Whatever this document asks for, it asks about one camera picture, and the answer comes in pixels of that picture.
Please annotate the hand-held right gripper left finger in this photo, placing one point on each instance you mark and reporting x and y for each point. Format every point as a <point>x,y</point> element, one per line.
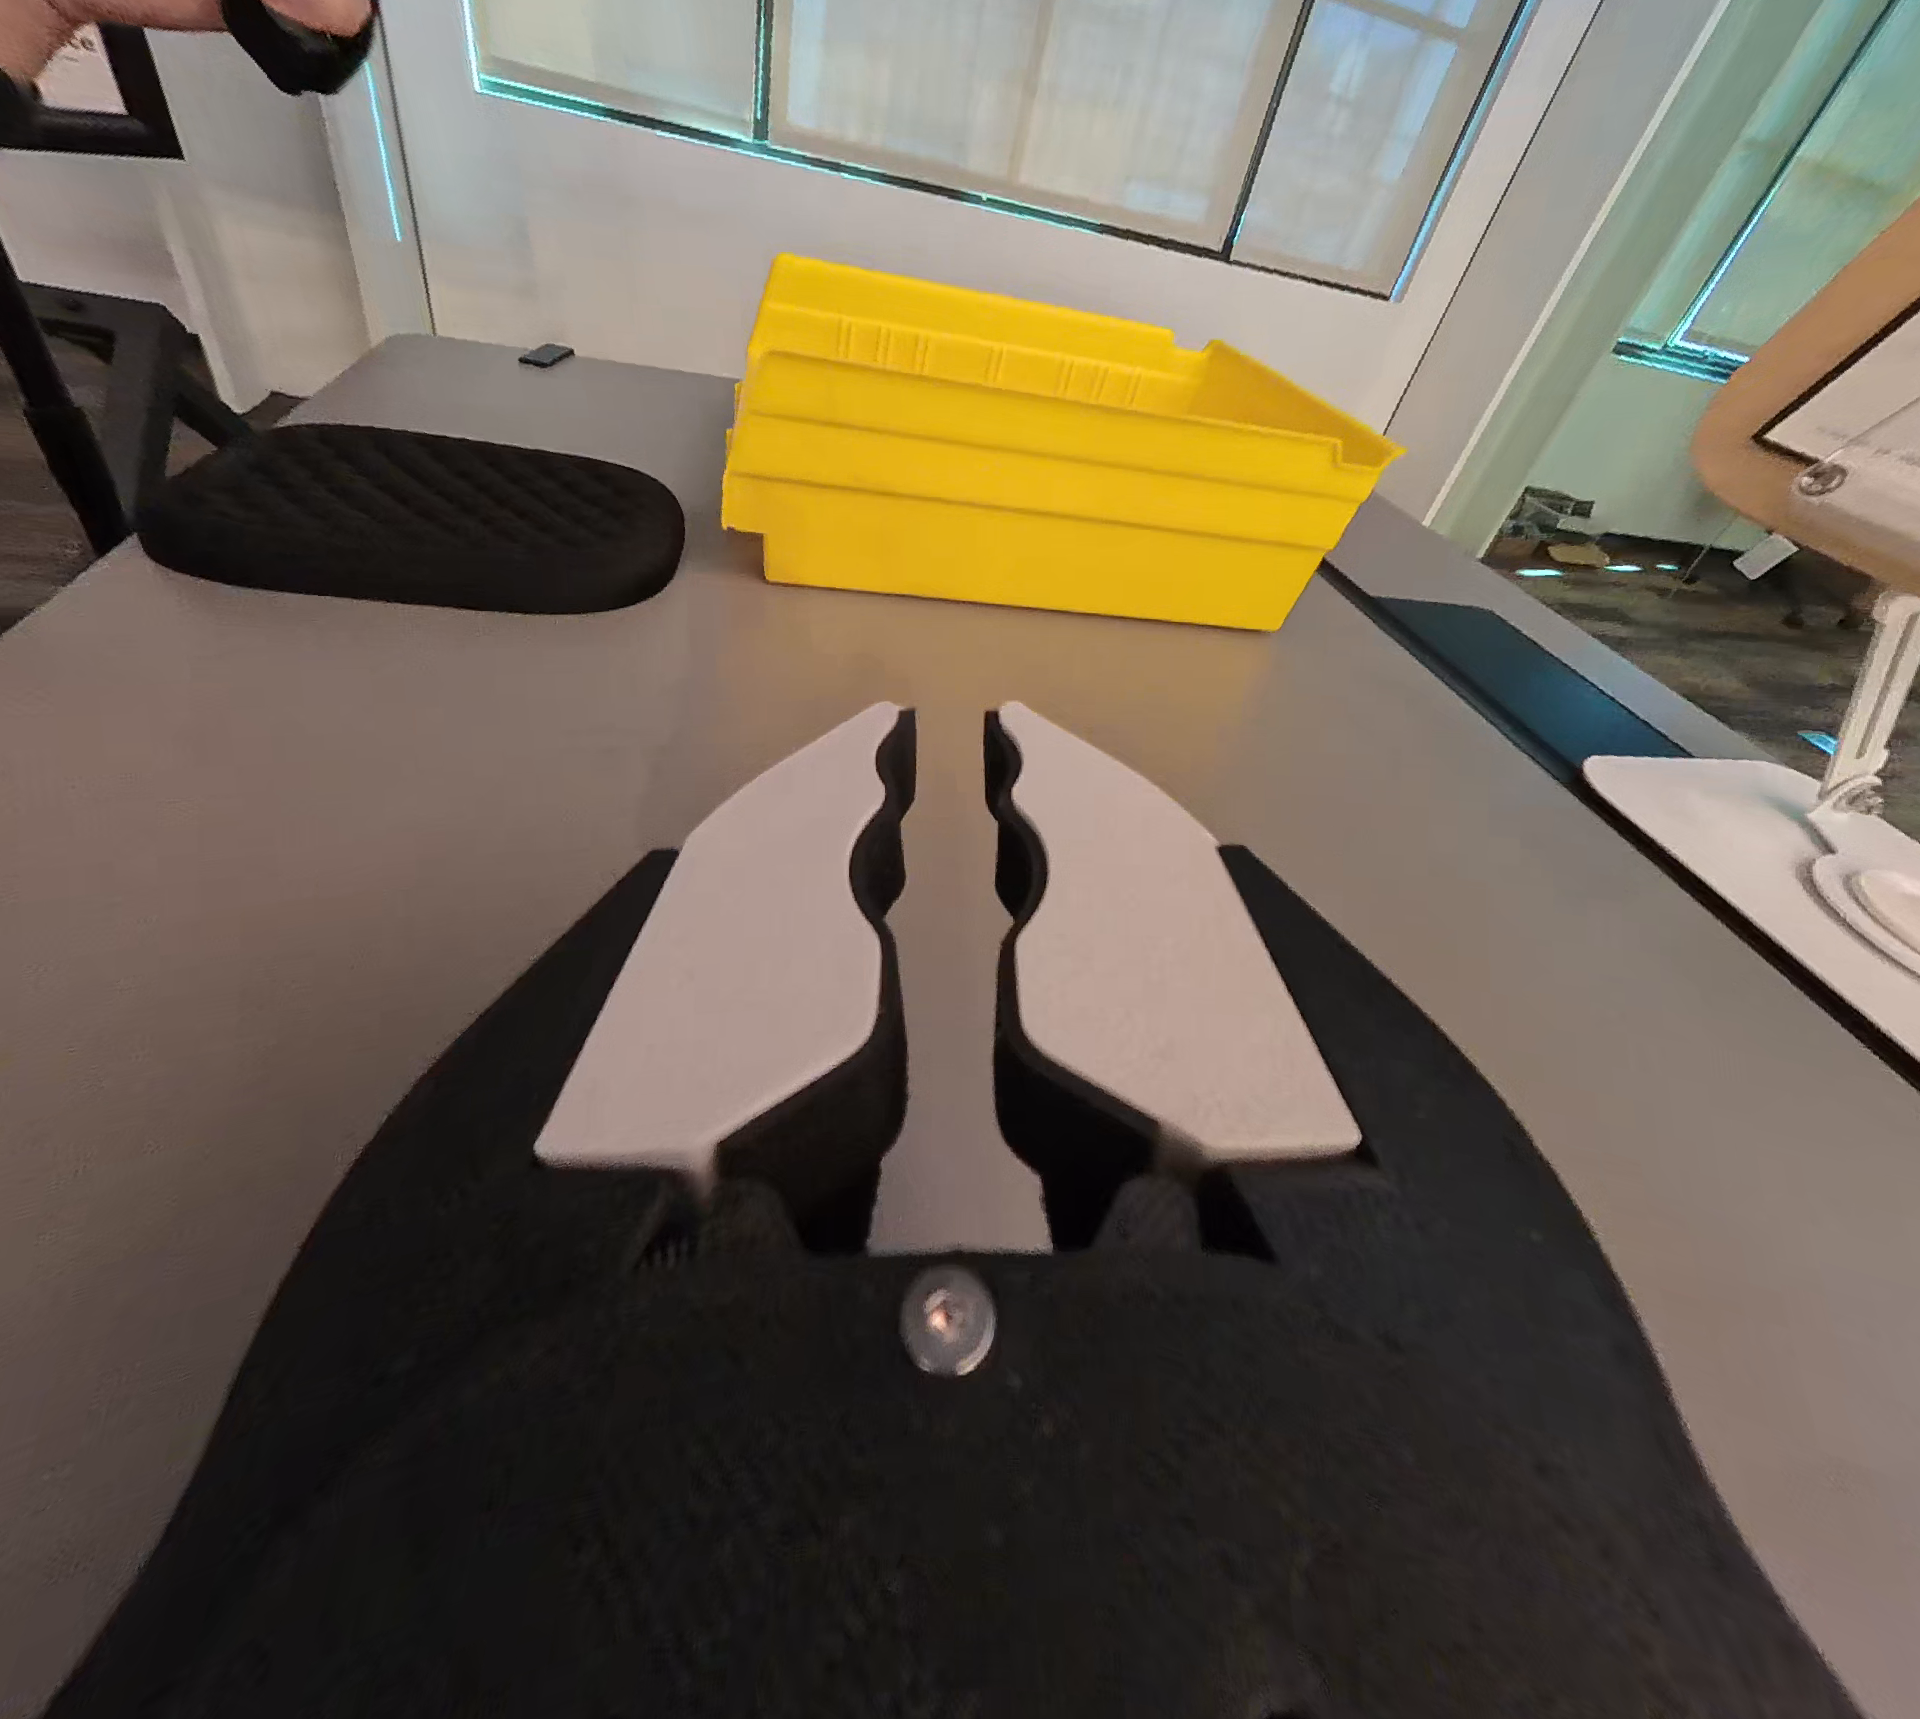
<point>734,984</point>

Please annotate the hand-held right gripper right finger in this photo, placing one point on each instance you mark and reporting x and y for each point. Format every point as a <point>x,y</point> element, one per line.
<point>1170,984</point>

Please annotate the yellow plastic bin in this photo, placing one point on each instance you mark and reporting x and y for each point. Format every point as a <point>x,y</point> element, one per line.
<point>1021,534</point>

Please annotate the black desk frame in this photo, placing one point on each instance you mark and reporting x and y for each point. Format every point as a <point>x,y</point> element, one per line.
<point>150,368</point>

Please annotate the white instruction sheet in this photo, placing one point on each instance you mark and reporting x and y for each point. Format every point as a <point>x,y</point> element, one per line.
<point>1869,398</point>

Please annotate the instruction board on stand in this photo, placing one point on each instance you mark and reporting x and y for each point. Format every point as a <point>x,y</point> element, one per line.
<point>1725,850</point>

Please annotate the black elbow rest pad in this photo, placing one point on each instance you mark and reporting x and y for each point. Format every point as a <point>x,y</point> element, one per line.
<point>421,520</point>

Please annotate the black framed marker sign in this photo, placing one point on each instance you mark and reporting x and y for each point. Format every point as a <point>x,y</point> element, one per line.
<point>74,84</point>

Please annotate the dark teal panel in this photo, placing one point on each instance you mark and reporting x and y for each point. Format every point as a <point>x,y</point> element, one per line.
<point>1514,676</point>

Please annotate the small black flat device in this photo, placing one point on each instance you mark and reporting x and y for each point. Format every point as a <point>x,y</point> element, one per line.
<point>547,354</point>

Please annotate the large gridded window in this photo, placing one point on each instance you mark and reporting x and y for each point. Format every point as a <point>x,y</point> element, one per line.
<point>1050,24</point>

